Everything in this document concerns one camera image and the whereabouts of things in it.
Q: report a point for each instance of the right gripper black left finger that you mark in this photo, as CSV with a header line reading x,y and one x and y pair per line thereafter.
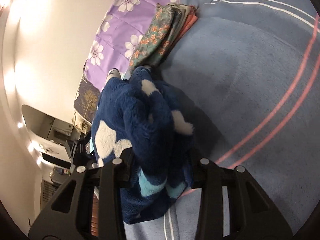
x,y
88,204

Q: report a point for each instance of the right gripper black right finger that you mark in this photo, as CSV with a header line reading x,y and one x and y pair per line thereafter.
x,y
233,205

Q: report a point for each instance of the navy fleece star garment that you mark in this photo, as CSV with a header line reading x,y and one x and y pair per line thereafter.
x,y
144,114

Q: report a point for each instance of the floral folded clothes stack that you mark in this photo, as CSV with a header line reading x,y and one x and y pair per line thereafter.
x,y
167,27

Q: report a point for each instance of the white cabinet with mirror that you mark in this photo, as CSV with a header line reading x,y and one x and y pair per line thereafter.
x,y
48,135

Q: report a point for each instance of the beige crumpled cloth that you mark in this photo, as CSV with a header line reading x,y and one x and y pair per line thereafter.
x,y
80,124

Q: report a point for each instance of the dark tree print pillow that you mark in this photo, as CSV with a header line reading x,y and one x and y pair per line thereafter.
x,y
86,100

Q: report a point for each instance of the blue plaid love bedsheet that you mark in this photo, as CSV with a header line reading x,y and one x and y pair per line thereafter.
x,y
247,76

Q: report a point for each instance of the purple floral pillow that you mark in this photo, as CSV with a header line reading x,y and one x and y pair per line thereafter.
x,y
122,28

